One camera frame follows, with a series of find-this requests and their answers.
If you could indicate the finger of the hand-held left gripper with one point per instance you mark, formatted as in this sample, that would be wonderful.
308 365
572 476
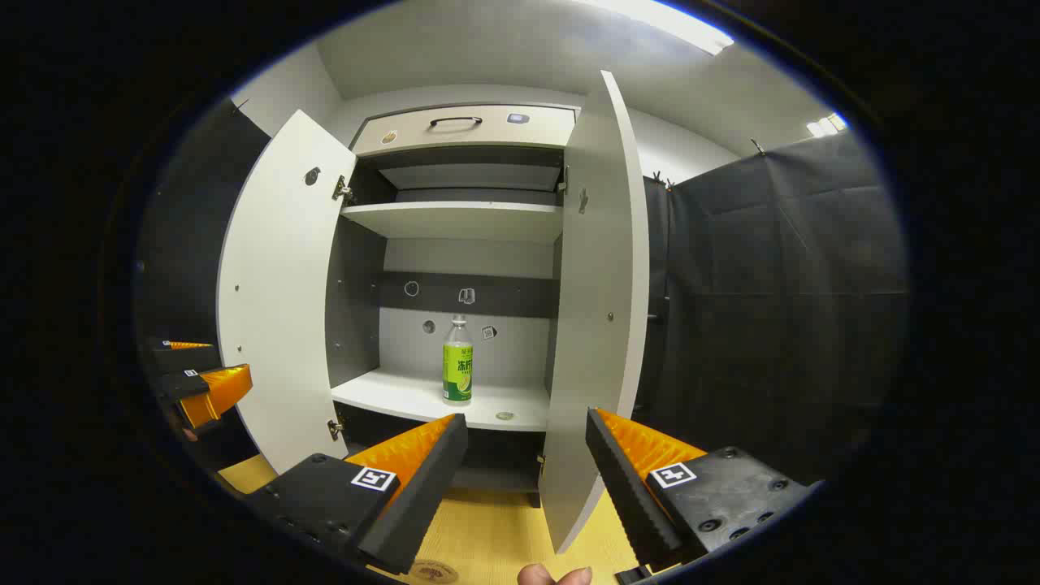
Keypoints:
215 390
191 359

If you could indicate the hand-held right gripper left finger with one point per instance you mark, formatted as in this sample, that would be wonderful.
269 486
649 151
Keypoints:
431 479

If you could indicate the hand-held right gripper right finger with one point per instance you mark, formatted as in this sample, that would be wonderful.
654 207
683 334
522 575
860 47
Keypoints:
626 487

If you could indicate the green label plastic bottle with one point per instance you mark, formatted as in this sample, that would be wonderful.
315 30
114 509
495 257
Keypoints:
457 361

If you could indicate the white cabinet shelf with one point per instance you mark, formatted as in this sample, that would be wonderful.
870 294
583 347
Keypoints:
406 398
455 219

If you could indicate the metal door hinge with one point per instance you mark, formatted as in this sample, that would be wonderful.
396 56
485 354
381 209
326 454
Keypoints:
334 428
342 190

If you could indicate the grey wooden cabinet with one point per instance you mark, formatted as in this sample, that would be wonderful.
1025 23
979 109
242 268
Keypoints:
353 301

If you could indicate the beige cabinet drawer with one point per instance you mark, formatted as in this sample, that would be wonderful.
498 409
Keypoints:
487 134

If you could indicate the black backdrop cloth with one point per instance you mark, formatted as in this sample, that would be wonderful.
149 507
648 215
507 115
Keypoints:
780 309

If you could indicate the black cloth clip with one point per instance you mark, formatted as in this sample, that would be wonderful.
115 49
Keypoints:
240 104
757 146
660 179

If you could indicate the small ceiling light panel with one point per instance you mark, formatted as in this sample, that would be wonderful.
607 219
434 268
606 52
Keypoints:
825 126

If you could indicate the long ceiling light panel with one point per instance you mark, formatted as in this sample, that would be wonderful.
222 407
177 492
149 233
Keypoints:
674 24

